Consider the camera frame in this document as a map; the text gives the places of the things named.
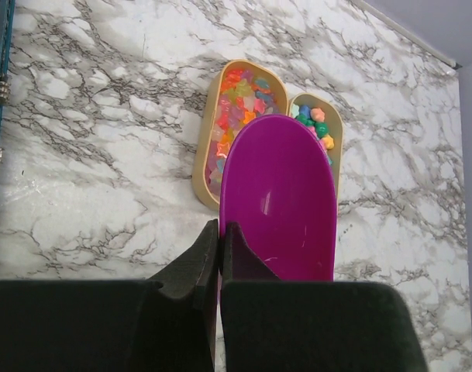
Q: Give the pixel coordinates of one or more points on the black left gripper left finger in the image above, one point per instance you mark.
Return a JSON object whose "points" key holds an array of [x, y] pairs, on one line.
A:
{"points": [[164, 323]]}

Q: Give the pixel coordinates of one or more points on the beige tray translucent star candies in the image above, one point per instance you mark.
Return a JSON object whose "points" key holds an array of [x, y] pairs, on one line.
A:
{"points": [[241, 92]]}

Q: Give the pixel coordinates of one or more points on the purple plastic scoop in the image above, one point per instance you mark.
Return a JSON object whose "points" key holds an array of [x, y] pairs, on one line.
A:
{"points": [[278, 207]]}

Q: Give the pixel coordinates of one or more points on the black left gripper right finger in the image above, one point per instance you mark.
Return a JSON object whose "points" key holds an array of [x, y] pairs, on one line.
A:
{"points": [[274, 325]]}

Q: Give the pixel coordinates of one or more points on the beige tray opaque star candies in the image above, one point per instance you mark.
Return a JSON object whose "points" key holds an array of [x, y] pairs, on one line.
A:
{"points": [[324, 121]]}

